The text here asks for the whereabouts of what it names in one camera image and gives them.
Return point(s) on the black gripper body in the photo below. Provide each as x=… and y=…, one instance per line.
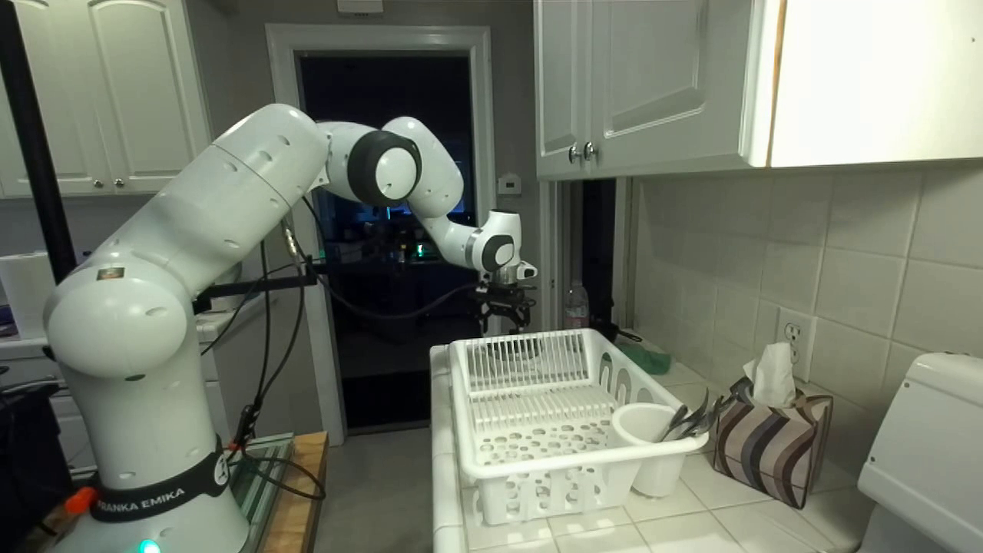
x=509, y=296

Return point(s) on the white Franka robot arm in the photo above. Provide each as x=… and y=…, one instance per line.
x=154, y=309

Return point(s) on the clear plastic bottle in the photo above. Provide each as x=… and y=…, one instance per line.
x=580, y=309

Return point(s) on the green cloth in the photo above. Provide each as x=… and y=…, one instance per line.
x=644, y=355

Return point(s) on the white plastic dish rack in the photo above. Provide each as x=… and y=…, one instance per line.
x=533, y=449

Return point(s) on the metal spoon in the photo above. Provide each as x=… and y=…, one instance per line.
x=677, y=424

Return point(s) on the white plastic utensil cup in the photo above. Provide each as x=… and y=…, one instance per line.
x=651, y=462

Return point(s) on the metal fork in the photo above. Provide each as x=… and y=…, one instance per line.
x=698, y=413

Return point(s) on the thin black mounting rod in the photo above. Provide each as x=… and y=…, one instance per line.
x=257, y=286

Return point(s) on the white upper kitchen cabinet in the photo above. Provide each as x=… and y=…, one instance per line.
x=113, y=94
x=665, y=80

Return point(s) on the wooden table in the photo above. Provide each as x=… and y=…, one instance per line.
x=303, y=501

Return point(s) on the white gas stove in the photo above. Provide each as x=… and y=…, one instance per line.
x=932, y=449

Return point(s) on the orange stop button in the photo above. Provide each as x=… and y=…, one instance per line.
x=81, y=500

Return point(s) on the white box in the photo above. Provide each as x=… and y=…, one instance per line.
x=27, y=296

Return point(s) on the white wall outlet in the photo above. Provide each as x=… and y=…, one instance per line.
x=797, y=341

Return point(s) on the white door frame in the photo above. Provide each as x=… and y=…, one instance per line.
x=378, y=39

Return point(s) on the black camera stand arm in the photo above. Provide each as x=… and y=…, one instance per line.
x=35, y=156

